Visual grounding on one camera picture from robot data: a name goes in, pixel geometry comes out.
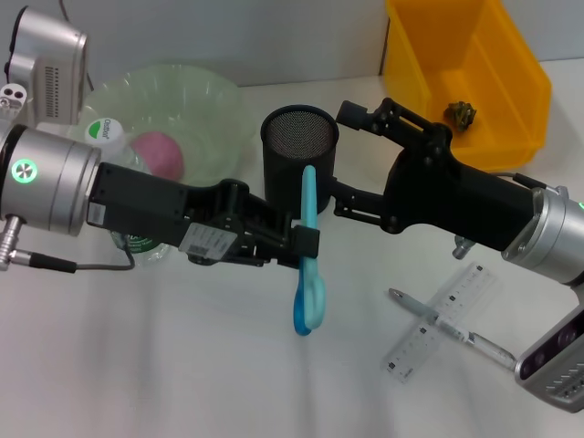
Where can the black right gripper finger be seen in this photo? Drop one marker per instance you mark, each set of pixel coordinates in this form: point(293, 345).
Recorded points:
point(397, 125)
point(365, 205)

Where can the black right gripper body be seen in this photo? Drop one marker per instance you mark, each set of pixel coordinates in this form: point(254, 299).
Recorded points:
point(456, 201)

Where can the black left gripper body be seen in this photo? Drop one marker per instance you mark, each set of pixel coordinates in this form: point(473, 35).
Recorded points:
point(137, 205)

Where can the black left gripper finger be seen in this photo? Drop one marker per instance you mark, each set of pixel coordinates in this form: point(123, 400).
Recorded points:
point(269, 257)
point(305, 242)

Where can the blue and teal scissors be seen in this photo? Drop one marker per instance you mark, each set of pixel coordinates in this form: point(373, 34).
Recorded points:
point(310, 296)

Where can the pink peach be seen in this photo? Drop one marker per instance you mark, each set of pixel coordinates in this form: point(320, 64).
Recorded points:
point(157, 153)

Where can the clear green-label water bottle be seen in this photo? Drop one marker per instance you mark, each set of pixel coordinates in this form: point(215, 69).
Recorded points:
point(105, 132)

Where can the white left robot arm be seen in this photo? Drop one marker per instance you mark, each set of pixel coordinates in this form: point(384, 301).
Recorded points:
point(50, 182)

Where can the black mesh pen holder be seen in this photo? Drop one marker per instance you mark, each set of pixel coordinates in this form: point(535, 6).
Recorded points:
point(292, 173)

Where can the grey and clear pen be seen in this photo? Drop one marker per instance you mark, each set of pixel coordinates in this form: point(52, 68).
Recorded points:
point(415, 305)

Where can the pale green glass fruit plate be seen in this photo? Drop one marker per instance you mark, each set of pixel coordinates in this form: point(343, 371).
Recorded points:
point(182, 100)

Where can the transparent plastic ruler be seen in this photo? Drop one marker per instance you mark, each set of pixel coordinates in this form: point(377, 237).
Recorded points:
point(410, 351)

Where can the yellow plastic bin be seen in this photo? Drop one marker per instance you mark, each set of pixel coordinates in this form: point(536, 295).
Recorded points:
point(410, 68)

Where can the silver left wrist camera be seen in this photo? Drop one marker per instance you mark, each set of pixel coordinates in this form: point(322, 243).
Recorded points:
point(50, 59)

